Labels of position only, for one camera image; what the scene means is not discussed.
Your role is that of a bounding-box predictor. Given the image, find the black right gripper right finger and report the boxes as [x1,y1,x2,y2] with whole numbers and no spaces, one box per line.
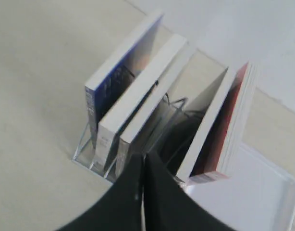
[144,153,233,231]

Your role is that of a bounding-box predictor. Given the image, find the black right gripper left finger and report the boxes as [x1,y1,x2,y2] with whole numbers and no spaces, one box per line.
[58,154,144,231]

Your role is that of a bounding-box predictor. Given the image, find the blue book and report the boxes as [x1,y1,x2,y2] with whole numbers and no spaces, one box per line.
[85,10,164,147]

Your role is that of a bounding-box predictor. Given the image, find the black white book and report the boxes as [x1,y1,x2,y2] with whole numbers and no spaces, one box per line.
[176,67,235,182]

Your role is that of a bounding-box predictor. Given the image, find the dark brown book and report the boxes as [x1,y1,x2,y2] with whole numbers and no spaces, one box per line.
[115,48,227,177]

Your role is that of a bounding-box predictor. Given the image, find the grey white book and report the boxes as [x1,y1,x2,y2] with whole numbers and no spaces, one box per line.
[91,34,187,171]

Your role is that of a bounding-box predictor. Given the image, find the pink red book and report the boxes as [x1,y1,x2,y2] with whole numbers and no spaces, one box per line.
[189,62,258,180]

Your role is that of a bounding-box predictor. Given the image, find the white plastic tray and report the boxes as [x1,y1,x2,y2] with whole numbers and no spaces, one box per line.
[184,144,295,231]

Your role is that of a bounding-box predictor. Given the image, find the white wire book rack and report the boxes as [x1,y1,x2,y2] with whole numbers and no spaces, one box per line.
[73,97,187,183]

